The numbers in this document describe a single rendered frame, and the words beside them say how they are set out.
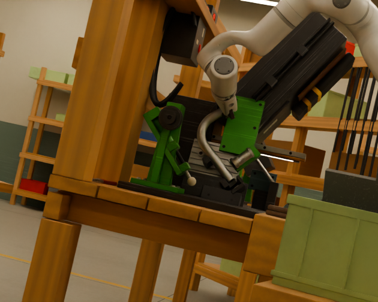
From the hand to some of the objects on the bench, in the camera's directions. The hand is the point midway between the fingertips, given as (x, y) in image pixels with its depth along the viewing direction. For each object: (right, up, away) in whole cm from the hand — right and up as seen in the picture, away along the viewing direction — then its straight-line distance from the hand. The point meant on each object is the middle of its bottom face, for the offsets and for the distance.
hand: (223, 109), depth 259 cm
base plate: (-4, -33, +11) cm, 35 cm away
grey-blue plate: (+13, -35, +18) cm, 42 cm away
